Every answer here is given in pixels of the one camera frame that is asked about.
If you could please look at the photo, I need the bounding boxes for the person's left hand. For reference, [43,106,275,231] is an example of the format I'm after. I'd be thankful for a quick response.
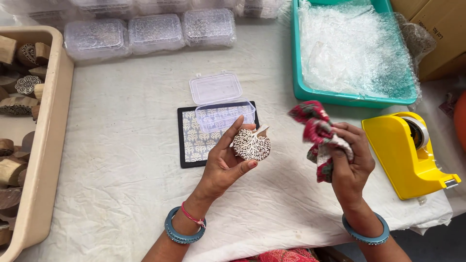
[192,116,259,205]

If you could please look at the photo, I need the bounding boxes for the person's right hand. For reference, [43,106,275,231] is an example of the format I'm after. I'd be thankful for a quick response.
[329,122,376,212]

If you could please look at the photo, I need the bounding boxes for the carved wooden leaf printing block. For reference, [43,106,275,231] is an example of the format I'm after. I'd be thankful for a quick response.
[232,125,272,162]

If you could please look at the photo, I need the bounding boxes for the red floral cloth rag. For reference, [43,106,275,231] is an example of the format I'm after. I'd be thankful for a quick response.
[288,100,354,183]

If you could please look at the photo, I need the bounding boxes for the black-edged leaf print pad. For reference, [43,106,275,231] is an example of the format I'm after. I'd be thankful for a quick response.
[177,101,260,169]

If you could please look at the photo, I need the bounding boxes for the yellow tape dispenser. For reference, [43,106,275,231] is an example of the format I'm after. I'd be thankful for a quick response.
[361,112,462,201]

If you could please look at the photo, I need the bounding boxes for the open clear plastic box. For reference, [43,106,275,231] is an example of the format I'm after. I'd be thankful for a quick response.
[189,71,256,134]

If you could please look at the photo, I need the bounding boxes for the blue bangle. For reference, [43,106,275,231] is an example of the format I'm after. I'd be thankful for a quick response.
[164,206,207,244]
[341,212,390,245]

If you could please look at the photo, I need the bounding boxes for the clear tape roll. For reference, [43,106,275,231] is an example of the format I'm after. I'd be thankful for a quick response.
[400,116,430,150]

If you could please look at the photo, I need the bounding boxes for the white table cloth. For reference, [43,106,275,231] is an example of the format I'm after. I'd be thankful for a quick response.
[15,15,454,262]

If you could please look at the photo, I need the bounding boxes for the person's red patterned clothing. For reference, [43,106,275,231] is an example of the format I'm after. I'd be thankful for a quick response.
[231,248,319,262]

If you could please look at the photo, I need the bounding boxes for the small reddish packet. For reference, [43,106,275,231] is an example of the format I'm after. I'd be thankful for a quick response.
[438,91,456,119]

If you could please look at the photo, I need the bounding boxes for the orange round object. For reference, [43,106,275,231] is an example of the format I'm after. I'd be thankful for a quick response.
[453,90,466,153]

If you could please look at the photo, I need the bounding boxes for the clear bubble wrap sheets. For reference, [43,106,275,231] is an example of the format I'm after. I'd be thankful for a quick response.
[297,0,423,107]

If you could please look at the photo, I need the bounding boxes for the teal plastic tray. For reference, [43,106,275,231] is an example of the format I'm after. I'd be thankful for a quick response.
[290,0,418,109]

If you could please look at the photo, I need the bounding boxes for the brown bundle in bubble wrap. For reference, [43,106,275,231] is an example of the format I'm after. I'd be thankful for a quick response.
[395,13,437,65]

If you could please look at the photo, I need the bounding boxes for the rows of bubble-wrapped plastic boxes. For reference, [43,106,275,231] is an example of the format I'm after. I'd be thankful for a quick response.
[7,0,286,62]

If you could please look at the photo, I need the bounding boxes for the brown cardboard box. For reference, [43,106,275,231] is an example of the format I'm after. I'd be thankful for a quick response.
[390,0,466,82]

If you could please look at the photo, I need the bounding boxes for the beige plastic tray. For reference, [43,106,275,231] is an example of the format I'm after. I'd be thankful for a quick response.
[0,25,75,262]

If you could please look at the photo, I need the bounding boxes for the heap of wooden printing blocks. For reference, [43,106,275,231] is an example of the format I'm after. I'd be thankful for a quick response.
[0,35,51,248]

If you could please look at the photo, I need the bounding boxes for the red thread bracelet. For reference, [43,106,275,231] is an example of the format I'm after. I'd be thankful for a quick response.
[181,201,207,229]

